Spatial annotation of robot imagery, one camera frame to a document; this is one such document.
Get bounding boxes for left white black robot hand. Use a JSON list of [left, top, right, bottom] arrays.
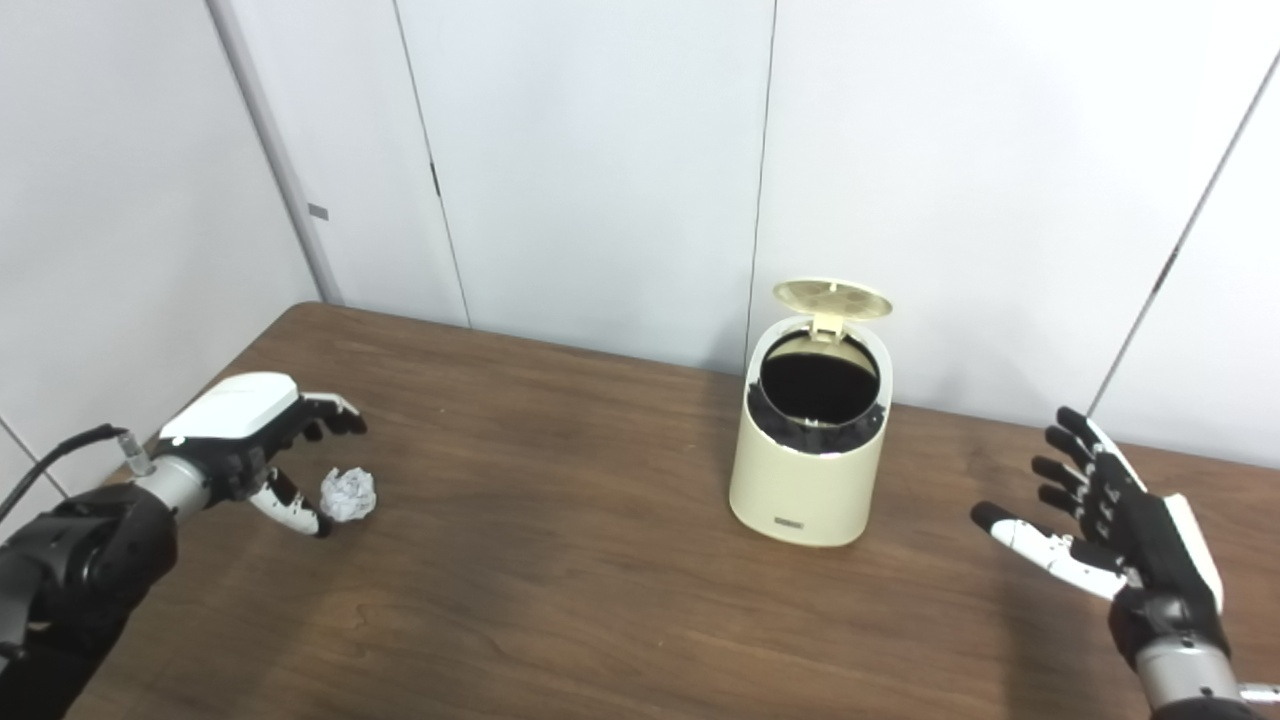
[[158, 372, 368, 539]]

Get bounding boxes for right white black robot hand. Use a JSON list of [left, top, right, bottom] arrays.
[[970, 406, 1231, 666]]

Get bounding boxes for white paper ball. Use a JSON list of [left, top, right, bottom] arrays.
[[320, 467, 378, 524]]

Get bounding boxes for cream round bin lid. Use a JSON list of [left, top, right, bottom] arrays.
[[773, 279, 894, 344]]

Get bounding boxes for cream-colored round bin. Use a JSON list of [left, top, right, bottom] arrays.
[[728, 279, 894, 548]]

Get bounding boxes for black bin liner bag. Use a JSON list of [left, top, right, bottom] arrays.
[[748, 335, 891, 456]]

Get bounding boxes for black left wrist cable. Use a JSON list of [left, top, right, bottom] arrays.
[[0, 424, 156, 526]]

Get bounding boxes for grey wall post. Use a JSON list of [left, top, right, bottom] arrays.
[[205, 0, 346, 306]]

